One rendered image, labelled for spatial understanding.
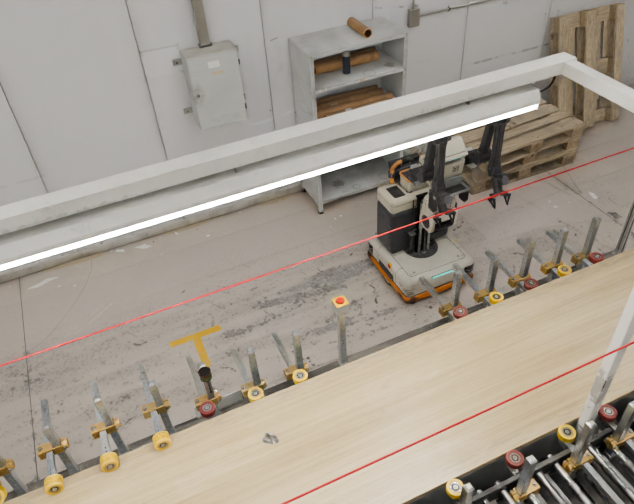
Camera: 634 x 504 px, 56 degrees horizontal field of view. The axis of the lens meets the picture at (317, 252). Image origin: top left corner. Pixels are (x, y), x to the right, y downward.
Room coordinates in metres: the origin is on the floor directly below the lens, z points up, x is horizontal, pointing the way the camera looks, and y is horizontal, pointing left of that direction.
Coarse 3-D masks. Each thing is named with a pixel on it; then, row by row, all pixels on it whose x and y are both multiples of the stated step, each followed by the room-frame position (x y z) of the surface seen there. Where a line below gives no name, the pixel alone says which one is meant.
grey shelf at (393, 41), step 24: (384, 24) 5.00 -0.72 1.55; (312, 48) 4.61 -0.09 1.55; (336, 48) 4.57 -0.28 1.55; (360, 48) 5.11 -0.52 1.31; (384, 48) 5.14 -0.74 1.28; (312, 72) 4.47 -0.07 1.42; (336, 72) 4.78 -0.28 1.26; (360, 72) 4.74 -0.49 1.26; (384, 72) 4.71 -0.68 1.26; (312, 96) 4.46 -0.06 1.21; (312, 120) 4.48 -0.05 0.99; (360, 168) 4.98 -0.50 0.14; (384, 168) 4.95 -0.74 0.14; (312, 192) 4.60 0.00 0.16; (336, 192) 4.60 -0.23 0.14
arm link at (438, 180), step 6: (450, 138) 3.07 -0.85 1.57; (438, 144) 3.04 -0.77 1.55; (444, 144) 3.04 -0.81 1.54; (438, 150) 3.05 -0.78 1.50; (444, 150) 3.04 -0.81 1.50; (438, 156) 3.04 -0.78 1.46; (444, 156) 3.04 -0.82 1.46; (438, 162) 3.04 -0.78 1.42; (444, 162) 3.04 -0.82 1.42; (438, 168) 3.03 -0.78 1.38; (438, 174) 3.03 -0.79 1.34; (432, 180) 3.07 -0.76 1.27; (438, 180) 3.03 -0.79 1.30; (444, 180) 3.04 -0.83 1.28; (432, 186) 3.06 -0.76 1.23; (438, 186) 3.04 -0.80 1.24; (444, 186) 3.04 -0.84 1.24; (438, 192) 3.03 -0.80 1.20
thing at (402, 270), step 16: (448, 240) 3.62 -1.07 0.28; (368, 256) 3.73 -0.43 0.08; (384, 256) 3.51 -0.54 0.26; (400, 256) 3.47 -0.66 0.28; (416, 256) 3.47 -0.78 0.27; (432, 256) 3.44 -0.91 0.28; (448, 256) 3.43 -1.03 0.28; (464, 256) 3.42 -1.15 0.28; (384, 272) 3.48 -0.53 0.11; (400, 272) 3.30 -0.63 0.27; (416, 272) 3.27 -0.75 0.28; (432, 272) 3.26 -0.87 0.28; (448, 272) 3.27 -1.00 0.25; (400, 288) 3.24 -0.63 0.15; (416, 288) 3.18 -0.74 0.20; (448, 288) 3.29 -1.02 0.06
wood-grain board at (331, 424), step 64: (512, 320) 2.18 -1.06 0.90; (576, 320) 2.15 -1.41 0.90; (320, 384) 1.85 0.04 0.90; (384, 384) 1.82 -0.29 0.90; (448, 384) 1.79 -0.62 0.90; (512, 384) 1.76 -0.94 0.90; (576, 384) 1.73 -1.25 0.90; (192, 448) 1.54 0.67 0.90; (256, 448) 1.51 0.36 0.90; (320, 448) 1.49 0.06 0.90; (384, 448) 1.46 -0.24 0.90; (448, 448) 1.44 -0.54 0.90; (512, 448) 1.41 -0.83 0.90
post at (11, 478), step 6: (0, 456) 1.50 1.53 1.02; (0, 462) 1.48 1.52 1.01; (6, 474) 1.48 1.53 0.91; (12, 474) 1.49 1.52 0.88; (6, 480) 1.47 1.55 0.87; (12, 480) 1.48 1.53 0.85; (18, 480) 1.50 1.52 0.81; (12, 486) 1.47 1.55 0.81; (18, 486) 1.48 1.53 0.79; (24, 486) 1.51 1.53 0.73; (18, 492) 1.47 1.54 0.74; (24, 492) 1.48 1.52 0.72
